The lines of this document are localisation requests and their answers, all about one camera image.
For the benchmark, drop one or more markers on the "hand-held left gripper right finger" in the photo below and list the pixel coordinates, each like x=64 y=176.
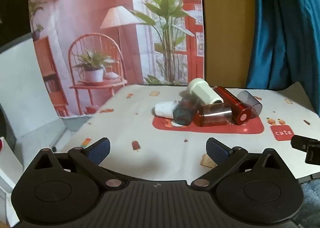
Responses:
x=217 y=150

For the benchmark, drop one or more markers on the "red metallic bottle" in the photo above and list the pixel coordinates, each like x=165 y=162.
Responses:
x=233 y=104

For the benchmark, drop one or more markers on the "white lidded bottle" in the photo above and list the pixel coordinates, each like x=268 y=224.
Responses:
x=205 y=91

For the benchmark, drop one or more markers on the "dark grey translucent cup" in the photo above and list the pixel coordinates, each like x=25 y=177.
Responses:
x=183 y=114

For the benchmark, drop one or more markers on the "blue curtain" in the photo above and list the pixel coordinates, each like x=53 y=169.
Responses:
x=287 y=30

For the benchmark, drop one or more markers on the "white pen with black tip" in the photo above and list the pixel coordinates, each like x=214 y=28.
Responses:
x=58 y=139

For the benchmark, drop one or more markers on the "small white cup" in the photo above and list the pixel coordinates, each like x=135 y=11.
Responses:
x=165 y=109

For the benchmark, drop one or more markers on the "white board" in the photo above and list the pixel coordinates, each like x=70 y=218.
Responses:
x=25 y=88

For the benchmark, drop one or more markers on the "white printed table mat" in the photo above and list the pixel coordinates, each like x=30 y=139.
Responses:
x=150 y=140

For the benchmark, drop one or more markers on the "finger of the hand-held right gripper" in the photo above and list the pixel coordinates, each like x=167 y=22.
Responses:
x=303 y=143

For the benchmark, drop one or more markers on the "wall poster of pink room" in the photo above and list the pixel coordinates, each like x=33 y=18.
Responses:
x=100 y=5

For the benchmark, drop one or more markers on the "red translucent cup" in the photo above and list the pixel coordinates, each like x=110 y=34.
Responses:
x=212 y=117

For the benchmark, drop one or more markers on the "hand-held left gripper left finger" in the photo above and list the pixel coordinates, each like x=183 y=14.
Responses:
x=100 y=151

